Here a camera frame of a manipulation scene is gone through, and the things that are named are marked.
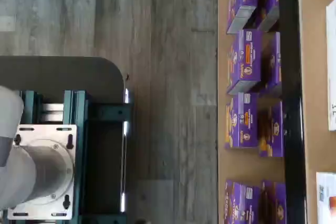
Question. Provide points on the Simple Mills almond bars box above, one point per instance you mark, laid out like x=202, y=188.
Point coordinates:
x=325, y=203

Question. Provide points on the tan shelf board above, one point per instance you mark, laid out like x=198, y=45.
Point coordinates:
x=221, y=166
x=312, y=77

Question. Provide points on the teal metal base frame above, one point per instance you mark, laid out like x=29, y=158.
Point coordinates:
x=105, y=111

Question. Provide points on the Simple Mills sweet thins box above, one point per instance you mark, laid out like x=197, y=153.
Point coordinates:
x=332, y=64

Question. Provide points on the silver robot mounting plate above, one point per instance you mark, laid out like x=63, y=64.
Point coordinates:
x=47, y=129

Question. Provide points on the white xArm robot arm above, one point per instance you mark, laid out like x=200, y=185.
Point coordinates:
x=26, y=171

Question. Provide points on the black metal shelf rack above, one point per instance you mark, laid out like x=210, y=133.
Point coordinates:
x=290, y=77

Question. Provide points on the grey rounded stand plate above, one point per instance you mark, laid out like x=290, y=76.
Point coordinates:
x=65, y=74

